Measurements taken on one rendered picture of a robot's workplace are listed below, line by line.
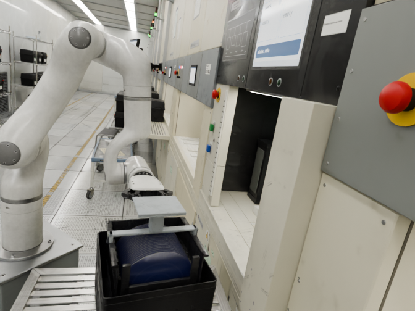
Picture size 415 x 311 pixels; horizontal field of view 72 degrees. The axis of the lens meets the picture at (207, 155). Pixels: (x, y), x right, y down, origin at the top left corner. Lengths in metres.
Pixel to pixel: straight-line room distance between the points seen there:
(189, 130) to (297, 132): 2.23
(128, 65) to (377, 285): 0.82
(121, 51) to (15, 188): 0.54
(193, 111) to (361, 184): 2.33
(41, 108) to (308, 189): 0.78
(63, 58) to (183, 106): 1.87
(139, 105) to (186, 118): 1.79
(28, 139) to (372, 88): 0.87
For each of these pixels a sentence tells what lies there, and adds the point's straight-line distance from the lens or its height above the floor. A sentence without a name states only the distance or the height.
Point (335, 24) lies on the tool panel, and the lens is 0.63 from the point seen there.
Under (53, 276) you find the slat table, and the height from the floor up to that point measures 0.75.
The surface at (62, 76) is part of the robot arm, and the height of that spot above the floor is 1.36.
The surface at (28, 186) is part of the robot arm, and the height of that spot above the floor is 1.00.
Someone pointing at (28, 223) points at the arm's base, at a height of 0.87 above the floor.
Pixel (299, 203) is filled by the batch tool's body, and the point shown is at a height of 1.21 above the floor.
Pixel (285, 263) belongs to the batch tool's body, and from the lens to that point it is 0.64.
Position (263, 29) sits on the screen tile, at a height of 1.58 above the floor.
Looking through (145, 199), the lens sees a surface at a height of 1.08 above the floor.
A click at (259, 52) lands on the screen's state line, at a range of 0.93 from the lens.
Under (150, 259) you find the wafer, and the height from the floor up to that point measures 0.97.
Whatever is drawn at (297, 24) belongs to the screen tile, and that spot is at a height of 1.56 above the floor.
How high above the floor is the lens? 1.41
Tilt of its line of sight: 15 degrees down
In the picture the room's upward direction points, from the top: 9 degrees clockwise
